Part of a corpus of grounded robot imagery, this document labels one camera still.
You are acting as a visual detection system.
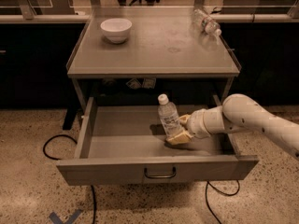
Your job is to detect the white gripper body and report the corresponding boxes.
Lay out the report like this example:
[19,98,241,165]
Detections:
[187,109,207,138]

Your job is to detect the clear blue-label water bottle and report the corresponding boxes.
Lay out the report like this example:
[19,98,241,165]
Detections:
[158,93,183,138]

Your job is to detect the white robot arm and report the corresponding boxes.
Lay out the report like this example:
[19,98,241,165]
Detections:
[166,94,299,161]

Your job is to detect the open grey top drawer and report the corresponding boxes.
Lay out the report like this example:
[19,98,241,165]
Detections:
[57,97,258,186]

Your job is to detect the small lying plastic bottle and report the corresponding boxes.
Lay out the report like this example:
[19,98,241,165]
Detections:
[193,9,221,36]

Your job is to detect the grey metal cabinet table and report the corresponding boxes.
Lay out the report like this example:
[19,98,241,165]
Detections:
[68,7,239,107]

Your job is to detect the white ceramic bowl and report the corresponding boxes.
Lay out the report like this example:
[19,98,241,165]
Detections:
[100,18,132,44]

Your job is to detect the blue tape floor marker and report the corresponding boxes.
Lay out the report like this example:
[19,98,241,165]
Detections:
[49,209,82,224]

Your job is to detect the black metal drawer handle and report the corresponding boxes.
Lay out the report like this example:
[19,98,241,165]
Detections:
[144,167,177,179]

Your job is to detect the black floor cable right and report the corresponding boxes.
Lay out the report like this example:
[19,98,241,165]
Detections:
[204,179,241,224]

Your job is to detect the black floor cable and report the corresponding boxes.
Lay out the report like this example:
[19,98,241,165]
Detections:
[42,133,98,224]
[204,179,241,224]

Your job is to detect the white horizontal rail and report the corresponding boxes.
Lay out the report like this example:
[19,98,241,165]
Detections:
[0,14,299,24]

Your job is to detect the black floor cable left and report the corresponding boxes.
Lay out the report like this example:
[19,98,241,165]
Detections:
[42,133,98,224]

